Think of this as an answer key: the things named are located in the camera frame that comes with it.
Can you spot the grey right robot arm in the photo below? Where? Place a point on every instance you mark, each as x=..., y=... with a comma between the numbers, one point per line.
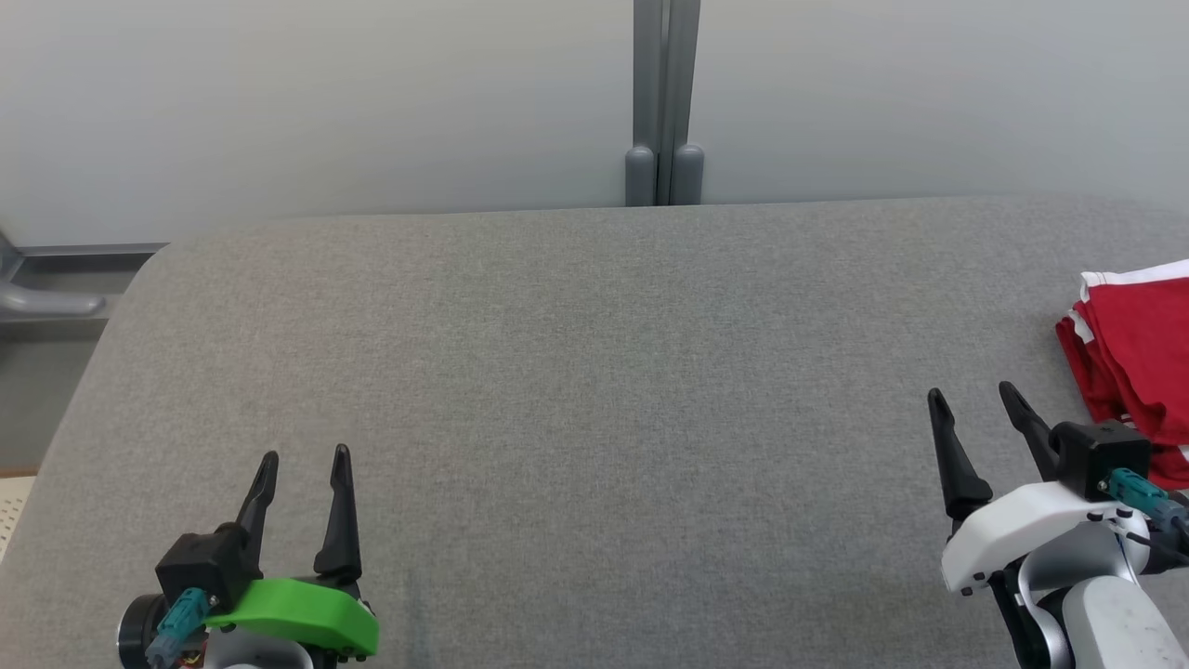
x=1105, y=623

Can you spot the grey partition post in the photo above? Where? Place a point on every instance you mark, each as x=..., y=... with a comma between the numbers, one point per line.
x=664, y=93

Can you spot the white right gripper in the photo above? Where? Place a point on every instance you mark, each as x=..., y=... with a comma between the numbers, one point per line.
x=1022, y=525

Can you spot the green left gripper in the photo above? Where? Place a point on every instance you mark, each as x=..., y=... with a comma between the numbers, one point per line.
x=297, y=613

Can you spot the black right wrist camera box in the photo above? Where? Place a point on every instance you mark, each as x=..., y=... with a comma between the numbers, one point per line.
x=1101, y=455

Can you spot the red and white jersey shirt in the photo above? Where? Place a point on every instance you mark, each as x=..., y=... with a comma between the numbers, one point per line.
x=1143, y=362

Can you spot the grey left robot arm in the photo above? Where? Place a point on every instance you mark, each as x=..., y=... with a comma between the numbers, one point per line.
x=251, y=650

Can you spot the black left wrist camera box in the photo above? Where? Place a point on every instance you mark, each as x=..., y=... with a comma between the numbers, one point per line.
x=204, y=562

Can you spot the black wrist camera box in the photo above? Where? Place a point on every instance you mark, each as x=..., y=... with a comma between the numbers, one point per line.
x=1101, y=455
x=204, y=562

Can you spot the white perforated panel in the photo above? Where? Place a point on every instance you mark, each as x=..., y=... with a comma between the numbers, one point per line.
x=11, y=511

